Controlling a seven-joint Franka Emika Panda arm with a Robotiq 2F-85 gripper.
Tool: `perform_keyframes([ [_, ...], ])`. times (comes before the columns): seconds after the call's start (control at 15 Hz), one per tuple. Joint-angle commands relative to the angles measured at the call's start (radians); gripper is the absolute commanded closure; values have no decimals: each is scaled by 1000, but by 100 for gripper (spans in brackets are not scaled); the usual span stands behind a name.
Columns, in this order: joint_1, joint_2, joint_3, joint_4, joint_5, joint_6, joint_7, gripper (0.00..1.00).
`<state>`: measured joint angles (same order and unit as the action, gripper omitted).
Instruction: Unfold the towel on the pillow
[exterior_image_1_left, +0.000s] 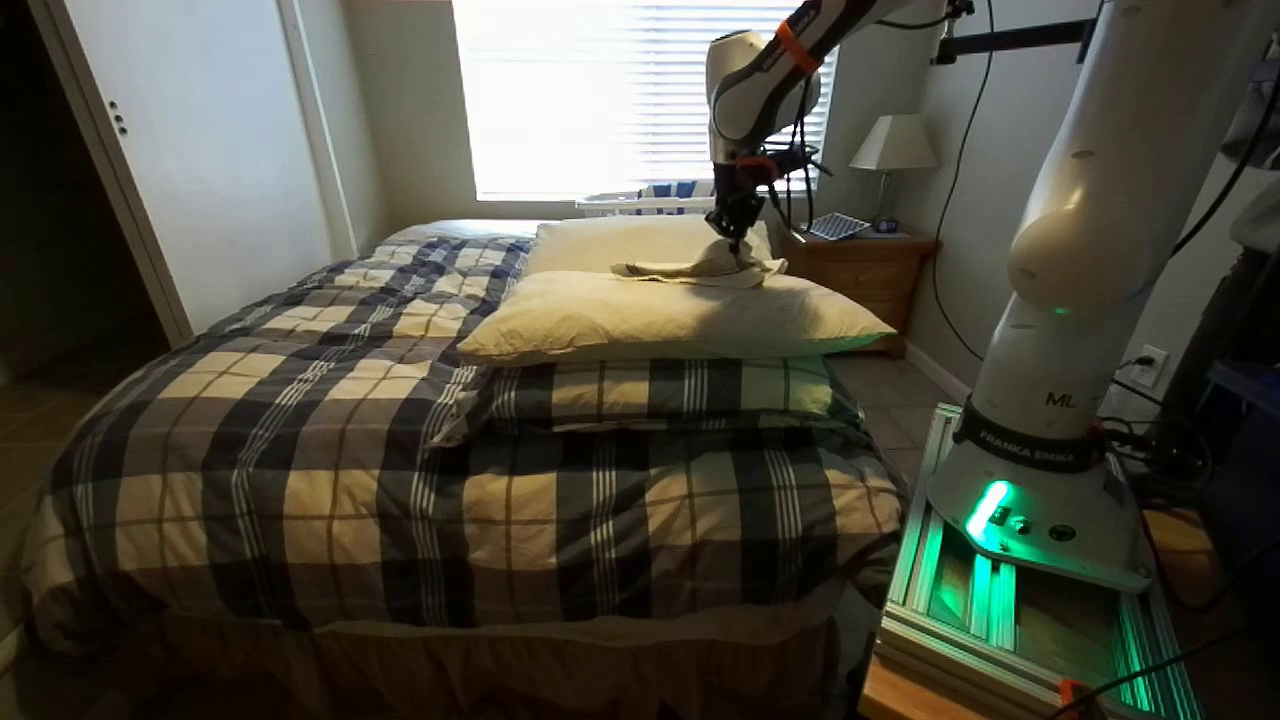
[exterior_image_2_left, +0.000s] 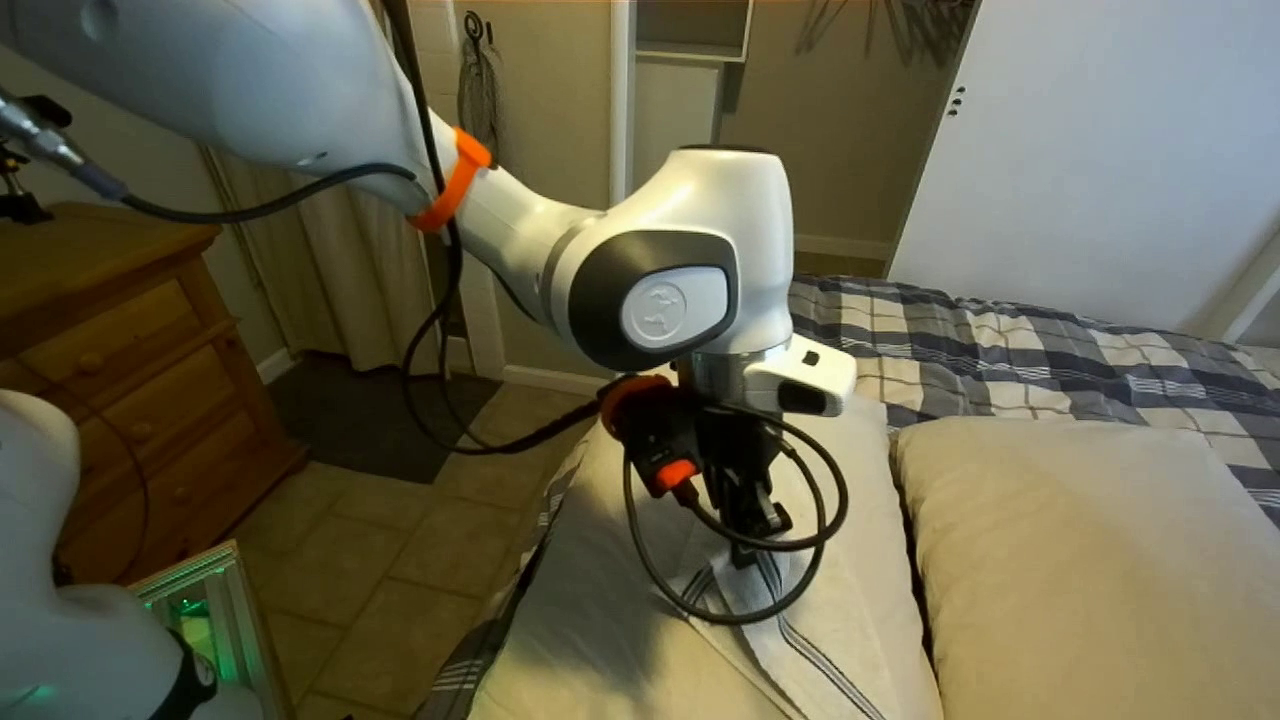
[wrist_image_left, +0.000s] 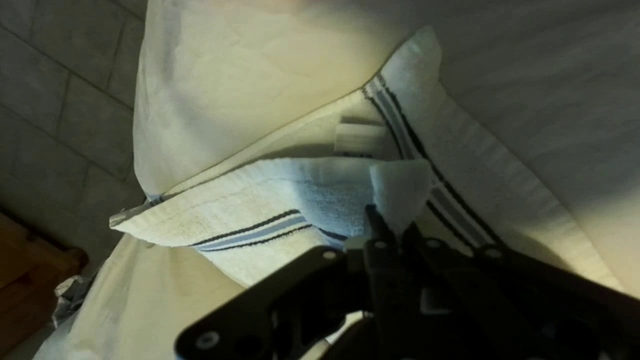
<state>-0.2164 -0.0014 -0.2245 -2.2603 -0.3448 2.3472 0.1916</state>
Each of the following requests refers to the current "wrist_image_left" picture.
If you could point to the white towel with blue stripes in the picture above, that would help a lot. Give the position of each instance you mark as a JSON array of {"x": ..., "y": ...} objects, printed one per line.
[{"x": 266, "y": 193}]

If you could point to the wooden nightstand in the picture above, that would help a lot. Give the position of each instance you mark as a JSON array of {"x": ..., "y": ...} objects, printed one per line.
[{"x": 26, "y": 280}]

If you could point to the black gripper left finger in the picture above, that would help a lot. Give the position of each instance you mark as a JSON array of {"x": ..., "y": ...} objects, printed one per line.
[{"x": 301, "y": 307}]

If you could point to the blue plaid comforter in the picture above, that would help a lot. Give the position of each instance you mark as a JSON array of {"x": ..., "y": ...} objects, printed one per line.
[{"x": 71, "y": 302}]

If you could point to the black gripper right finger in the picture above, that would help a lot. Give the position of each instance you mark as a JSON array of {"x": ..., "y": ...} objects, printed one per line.
[{"x": 507, "y": 307}]

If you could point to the large beige pillow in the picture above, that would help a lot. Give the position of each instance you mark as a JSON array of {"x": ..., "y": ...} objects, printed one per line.
[{"x": 233, "y": 66}]

